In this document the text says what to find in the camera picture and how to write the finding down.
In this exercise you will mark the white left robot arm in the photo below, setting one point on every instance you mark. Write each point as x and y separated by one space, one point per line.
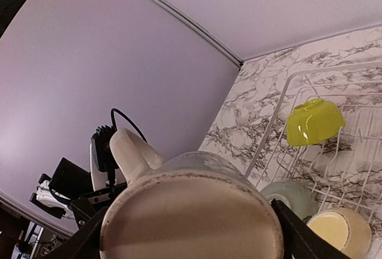
70 182

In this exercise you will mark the patterned cream mug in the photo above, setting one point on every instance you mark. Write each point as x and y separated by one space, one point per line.
196 205

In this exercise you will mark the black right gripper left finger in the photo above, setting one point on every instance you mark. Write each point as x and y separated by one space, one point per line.
84 244

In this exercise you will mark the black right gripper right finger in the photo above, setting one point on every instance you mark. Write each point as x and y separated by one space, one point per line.
299 240

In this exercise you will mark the white wire dish rack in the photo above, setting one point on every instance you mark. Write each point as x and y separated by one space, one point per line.
343 171

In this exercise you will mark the yellow mug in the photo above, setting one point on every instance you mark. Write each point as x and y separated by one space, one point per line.
344 229

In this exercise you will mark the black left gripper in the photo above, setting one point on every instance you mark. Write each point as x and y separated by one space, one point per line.
57 193

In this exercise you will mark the lime green bowl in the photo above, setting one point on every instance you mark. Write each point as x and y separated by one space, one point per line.
313 122

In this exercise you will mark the light blue bowl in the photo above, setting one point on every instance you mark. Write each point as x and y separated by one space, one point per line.
297 197

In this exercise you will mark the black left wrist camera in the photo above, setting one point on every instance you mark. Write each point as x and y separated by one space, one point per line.
103 154

